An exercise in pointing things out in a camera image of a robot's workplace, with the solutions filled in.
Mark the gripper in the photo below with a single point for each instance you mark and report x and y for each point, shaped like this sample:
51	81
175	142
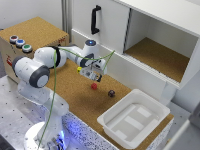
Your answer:
91	72

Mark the green button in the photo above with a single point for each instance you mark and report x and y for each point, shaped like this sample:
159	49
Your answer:
27	48

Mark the white plastic box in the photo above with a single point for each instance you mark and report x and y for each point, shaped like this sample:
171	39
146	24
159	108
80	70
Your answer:
133	118

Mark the blue button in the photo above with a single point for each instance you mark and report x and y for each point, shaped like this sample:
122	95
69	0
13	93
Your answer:
20	42

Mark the red button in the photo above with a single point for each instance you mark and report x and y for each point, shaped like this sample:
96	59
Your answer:
13	39

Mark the purple block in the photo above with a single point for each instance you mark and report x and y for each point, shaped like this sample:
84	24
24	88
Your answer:
111	93

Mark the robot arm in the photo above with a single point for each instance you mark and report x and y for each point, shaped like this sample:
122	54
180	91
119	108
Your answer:
33	70

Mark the wooden drawer box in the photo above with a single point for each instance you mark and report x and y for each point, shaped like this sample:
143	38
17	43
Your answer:
30	36

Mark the pink block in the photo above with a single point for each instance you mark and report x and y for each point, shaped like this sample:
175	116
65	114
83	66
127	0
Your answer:
94	86

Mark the white cabinet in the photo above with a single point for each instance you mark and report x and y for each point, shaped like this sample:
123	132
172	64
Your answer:
156	40

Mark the white sliding door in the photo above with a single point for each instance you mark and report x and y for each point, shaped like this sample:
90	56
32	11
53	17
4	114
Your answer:
106	23

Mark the yellow block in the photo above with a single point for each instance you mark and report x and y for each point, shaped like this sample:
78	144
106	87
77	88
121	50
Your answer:
79	69

